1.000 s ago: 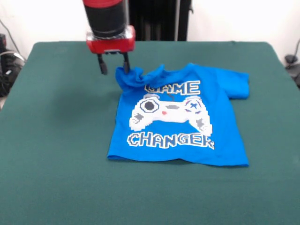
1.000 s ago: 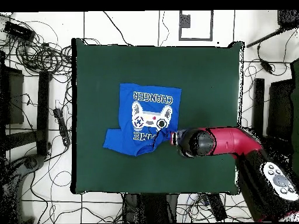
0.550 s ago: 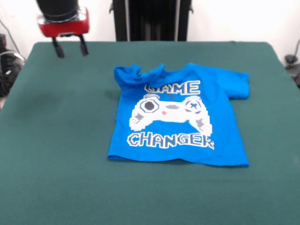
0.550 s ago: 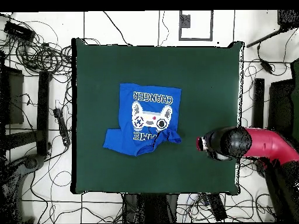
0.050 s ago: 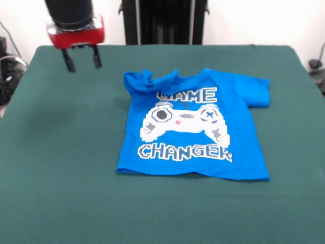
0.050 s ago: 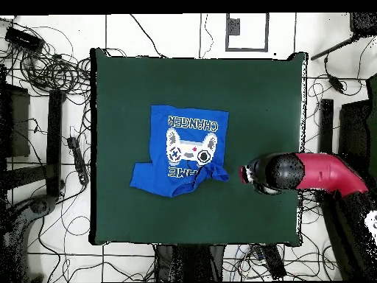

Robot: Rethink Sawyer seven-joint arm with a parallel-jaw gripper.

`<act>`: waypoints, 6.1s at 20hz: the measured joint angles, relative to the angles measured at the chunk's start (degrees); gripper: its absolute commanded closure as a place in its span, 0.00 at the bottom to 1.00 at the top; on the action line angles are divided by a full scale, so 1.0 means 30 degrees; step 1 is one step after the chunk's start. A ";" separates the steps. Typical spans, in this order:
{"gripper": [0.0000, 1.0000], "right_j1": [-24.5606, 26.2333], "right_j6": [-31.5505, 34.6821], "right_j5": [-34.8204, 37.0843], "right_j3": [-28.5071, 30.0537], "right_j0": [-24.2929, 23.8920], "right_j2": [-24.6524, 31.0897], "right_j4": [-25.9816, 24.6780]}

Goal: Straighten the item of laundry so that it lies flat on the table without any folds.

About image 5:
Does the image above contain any black bag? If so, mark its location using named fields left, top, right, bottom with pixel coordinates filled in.
left=0, top=54, right=27, bottom=106

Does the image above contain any blue printed t-shirt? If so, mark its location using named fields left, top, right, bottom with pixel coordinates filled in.
left=116, top=68, right=271, bottom=181

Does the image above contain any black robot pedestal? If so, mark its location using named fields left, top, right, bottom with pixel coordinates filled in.
left=118, top=0, right=210, bottom=45

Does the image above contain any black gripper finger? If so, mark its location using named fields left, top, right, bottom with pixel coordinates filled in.
left=91, top=44, right=103, bottom=69
left=62, top=48, right=76, bottom=74

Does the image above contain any grey cable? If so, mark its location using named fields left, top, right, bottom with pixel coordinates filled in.
left=0, top=21, right=28, bottom=67

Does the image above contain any dark green table cloth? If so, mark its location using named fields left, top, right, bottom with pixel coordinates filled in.
left=0, top=44, right=325, bottom=244

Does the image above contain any black round adapter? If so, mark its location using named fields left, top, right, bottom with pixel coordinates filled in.
left=308, top=58, right=322, bottom=70

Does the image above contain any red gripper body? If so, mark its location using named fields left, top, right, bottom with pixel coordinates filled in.
left=46, top=14, right=106, bottom=49

